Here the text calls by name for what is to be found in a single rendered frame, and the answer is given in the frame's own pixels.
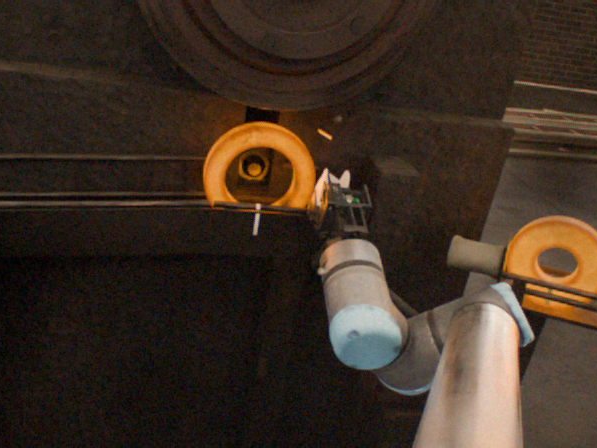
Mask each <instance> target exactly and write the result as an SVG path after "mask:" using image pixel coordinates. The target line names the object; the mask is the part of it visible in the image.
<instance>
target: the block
mask: <svg viewBox="0 0 597 448"><path fill-rule="evenodd" d="M420 181H421V176H420V174H419V173H418V172H417V170H416V168H414V167H413V166H412V165H411V164H410V163H409V162H408V161H407V160H406V159H405V158H402V156H392V155H381V154H369V155H368V156H367V158H366V161H365V166H364V170H363V176H362V181H361V186H360V191H361V194H362V191H363V188H364V184H366V187H367V191H368V194H369V198H370V203H371V206H372V207H371V209H370V212H369V216H368V218H367V221H366V225H367V230H368V235H367V237H366V240H367V242H368V243H370V244H372V245H374V246H375V247H376V248H377V250H378V252H379V257H380V261H381V264H382V268H383V273H384V278H385V281H386V286H388V288H389V289H390V290H392V288H393V285H394V280H395V277H396V273H397V268H398V264H399V260H400V256H402V252H403V248H404V244H405V239H406V235H407V231H408V226H409V223H410V219H411V215H412V210H413V206H414V202H416V198H417V194H418V190H419V186H420Z"/></svg>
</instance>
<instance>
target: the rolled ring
mask: <svg viewBox="0 0 597 448"><path fill-rule="evenodd" d="M254 147H269V148H273V149H276V150H278V151H280V152H282V153H283V154H284V155H286V156H287V159H288V160H290V161H291V163H292V165H293V172H294V176H293V181H292V184H291V188H290V189H288V191H287V192H286V194H285V195H284V196H283V197H282V198H281V200H279V201H278V202H276V203H273V204H271V205H278V206H291V207H304V208H305V206H306V205H307V203H308V202H309V200H310V197H311V194H312V192H313V188H314V181H315V173H314V166H313V162H312V159H311V156H310V154H309V152H308V150H307V148H306V147H305V145H304V144H302V141H301V140H300V139H299V138H298V137H297V136H296V135H295V134H293V133H292V132H291V131H288V130H286V128H284V127H282V126H280V125H277V124H272V123H265V122H255V123H248V124H243V125H240V126H238V127H235V128H232V130H231V131H229V132H227V133H226V134H225V135H223V136H222V137H221V138H220V139H218V140H217V141H216V142H215V144H214V146H213V147H212V149H211V150H210V152H209V154H208V158H207V160H206V164H204V170H203V180H204V190H206V194H207V197H208V200H211V206H212V208H217V207H213V201H226V202H238V201H236V200H235V198H234V197H232V196H231V195H230V194H229V192H228V191H227V189H226V187H225V182H224V180H225V173H226V169H227V167H228V165H229V163H230V162H231V161H232V159H234V158H235V156H236V155H238V154H239V153H240V152H242V151H244V150H246V149H250V148H254Z"/></svg>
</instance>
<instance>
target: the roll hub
mask: <svg viewBox="0 0 597 448"><path fill-rule="evenodd" d="M208 1H209V2H210V5H211V7H212V9H213V10H214V12H215V13H216V15H217V16H218V17H220V20H221V21H222V22H223V23H224V24H225V25H226V27H227V28H228V29H229V30H230V31H231V33H232V34H235V35H236V36H237V37H238V38H239V39H241V40H242V41H244V42H245V43H248V44H249V45H251V47H253V48H254V49H256V50H258V51H260V52H264V53H266V54H269V55H272V56H277V57H281V58H287V59H314V58H321V57H325V56H329V55H333V54H335V53H338V52H340V51H343V50H346V49H348V48H349V47H351V45H353V44H354V43H356V42H357V41H360V40H361V39H363V38H364V37H365V36H366V35H368V34H369V33H370V31H371V30H372V29H374V28H375V27H376V26H377V25H378V24H379V22H380V21H381V20H382V19H383V16H384V15H385V14H386V12H388V11H389V9H390V8H391V6H392V3H393V2H394V0H208ZM355 16H357V17H365V19H366V21H367V24H368V29H367V30H366V31H365V34H364V35H363V36H362V35H354V34H353V33H352V29H351V26H350V24H351V22H352V21H353V20H354V19H355ZM267 33H274V34H278V37H279V39H280V42H281V43H280V45H279V47H278V48H277V50H276V51H271V50H266V49H265V47H264V43H263V41H262V39H263V38H264V37H265V35H266V34H267Z"/></svg>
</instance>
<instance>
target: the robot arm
mask: <svg viewBox="0 0 597 448"><path fill-rule="evenodd" d="M349 181H350V174H349V172H348V170H346V172H344V174H343V175H342V177H341V178H340V180H338V179H337V178H336V177H334V176H333V175H332V174H328V170H327V168H326V169H325V170H324V173H323V176H322V177H321V178H320V179H319V181H318V183H316V187H315V189H314V192H313V195H312V197H311V200H310V201H309V204H308V208H307V215H308V218H309V220H310V222H309V224H314V225H313V226H314V233H315V234H316V235H319V236H320V239H326V240H325V242H324V244H323V245H322V246H321V247H320V248H319V250H318V251H316V252H315V253H314V254H313V257H312V271H318V274H319V275H322V281H323V288H324V295H325V302H326V308H327V315H328V321H329V337H330V342H332V345H333V347H334V350H335V354H336V356H337V357H338V359H339V360H340V361H341V362H342V363H344V364H346V365H348V366H352V368H354V369H358V370H370V371H371V372H372V373H374V374H375V375H376V376H378V378H379V379H380V382H381V383H382V384H384V385H385V386H386V387H389V388H391V389H393V390H394V391H396V392H398V393H402V394H406V396H414V394H420V393H422V392H425V391H426V390H428V389H430V388H431V391H430V394H428V398H427V401H426V404H425V407H424V412H423V415H422V418H421V421H420V425H419V428H418V431H417V434H416V439H414V442H413V445H412V448H523V446H522V425H521V404H520V383H519V361H518V347H523V346H525V345H527V344H528V343H531V342H532V341H533V338H534V335H533V333H532V330H531V328H530V326H529V323H528V321H527V319H525V317H524V315H523V313H522V310H521V308H520V306H519V304H518V302H517V300H516V298H515V295H514V293H513V291H511V289H510V287H509V285H507V284H505V282H500V284H496V285H490V286H487V288H486V289H482V290H480V291H477V292H474V293H472V294H468V295H466V296H463V298H461V299H458V300H455V301H452V302H450V303H447V304H445V305H441V306H439V307H436V308H434V309H432V310H427V312H425V313H422V314H420V315H417V316H414V317H412V318H409V319H406V318H405V317H404V316H403V314H402V313H400V312H399V310H398V309H397V308H396V307H395V306H394V305H393V303H392V301H391V298H390V294H389V290H388V286H386V281H385V278H384V273H383V268H382V264H381V261H380V257H379V252H378V250H377V248H376V247H375V246H374V245H372V244H370V243H368V242H367V240H366V237H367V235H368V230H367V225H366V221H367V218H368V216H369V212H370V209H371V207H372V206H371V203H370V198H369V194H368V191H367V187H366V184H364V188H363V191H362V194H361V191H355V190H354V191H351V190H350V188H349ZM327 184H328V186H327ZM365 194H366V197H367V201H368V203H367V205H366V204H365V201H364V197H365ZM361 197H362V202H363V204H361V202H360V198H361Z"/></svg>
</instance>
